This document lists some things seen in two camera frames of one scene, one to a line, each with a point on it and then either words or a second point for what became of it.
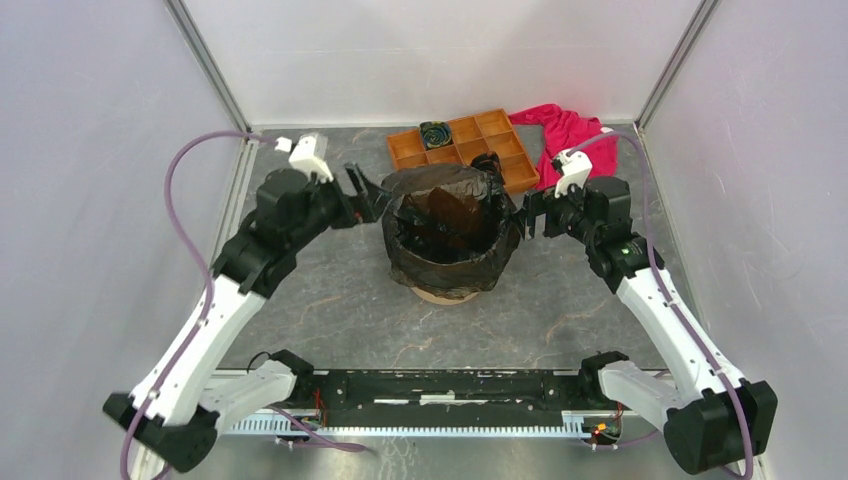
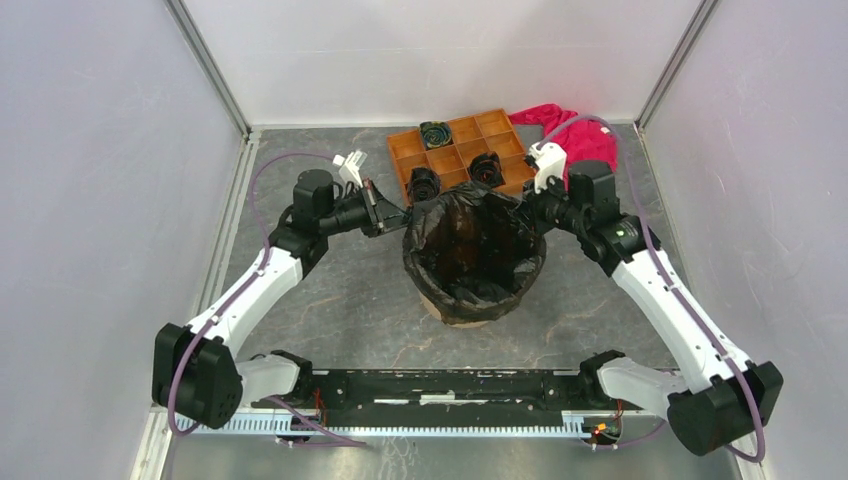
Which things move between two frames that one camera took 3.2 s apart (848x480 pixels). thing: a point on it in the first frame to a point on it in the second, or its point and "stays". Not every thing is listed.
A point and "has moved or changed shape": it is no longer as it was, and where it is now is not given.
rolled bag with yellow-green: [436, 134] stays
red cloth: [566, 130] stays
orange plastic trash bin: [435, 299] to [433, 310]
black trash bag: [448, 229] has moved or changed shape
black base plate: [443, 398] stays
